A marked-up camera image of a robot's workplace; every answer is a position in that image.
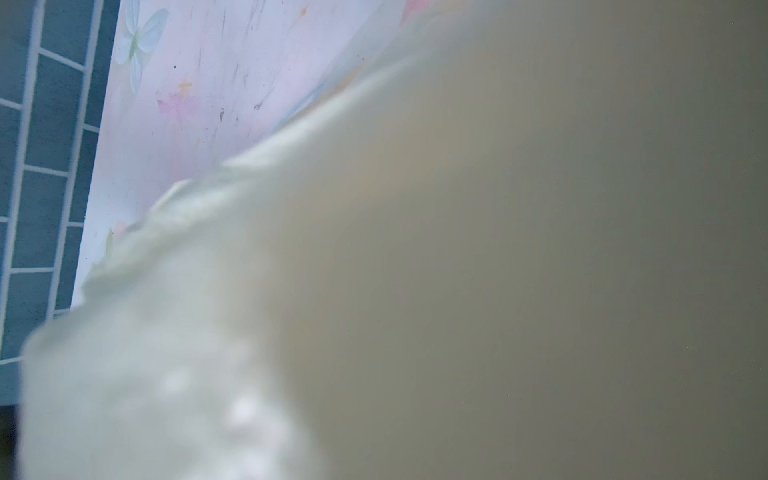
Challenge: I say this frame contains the yellowish plastic fruit-print bag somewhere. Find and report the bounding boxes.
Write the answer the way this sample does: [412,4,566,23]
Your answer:
[18,1,767,479]

